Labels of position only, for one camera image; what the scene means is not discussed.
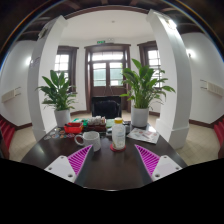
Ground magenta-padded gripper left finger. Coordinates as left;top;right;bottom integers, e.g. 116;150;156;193
43;144;95;184

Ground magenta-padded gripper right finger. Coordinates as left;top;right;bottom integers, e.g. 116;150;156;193
133;143;184;183

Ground clear yellow-capped drink bottle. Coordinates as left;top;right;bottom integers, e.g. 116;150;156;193
111;117;127;151

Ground white printed brochure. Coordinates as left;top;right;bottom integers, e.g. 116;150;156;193
126;127;160;145

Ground white speckled mug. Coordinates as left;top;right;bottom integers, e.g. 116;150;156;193
73;130;102;153

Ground red plastic basket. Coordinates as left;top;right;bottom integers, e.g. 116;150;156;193
63;122;84;135

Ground green plastic basket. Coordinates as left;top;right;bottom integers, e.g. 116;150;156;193
71;117;89;127

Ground flat round red coaster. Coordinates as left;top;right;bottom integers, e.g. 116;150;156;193
109;143;127;153

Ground brown box of snacks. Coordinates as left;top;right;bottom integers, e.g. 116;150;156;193
83;115;108;133

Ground dark grey cylindrical device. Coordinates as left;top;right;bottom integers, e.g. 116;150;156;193
122;120;132;135

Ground green paper pad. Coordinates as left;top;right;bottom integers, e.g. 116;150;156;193
105;118;116;129

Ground red carpeted stairs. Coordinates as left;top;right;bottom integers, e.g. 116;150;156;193
213;116;224;148
0;114;17;151

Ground black office chair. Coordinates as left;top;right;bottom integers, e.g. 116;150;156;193
91;95;123;120

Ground small potted green plant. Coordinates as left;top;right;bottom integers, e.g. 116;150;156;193
36;69;79;128

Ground large potted green plant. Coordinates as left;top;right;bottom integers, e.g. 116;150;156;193
119;58;177;129

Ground dark wooden framed window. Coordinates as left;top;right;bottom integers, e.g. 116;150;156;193
137;40;163;89
54;45;80;94

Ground dark wooden glazed door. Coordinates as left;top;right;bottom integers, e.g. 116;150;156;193
84;43;132;114

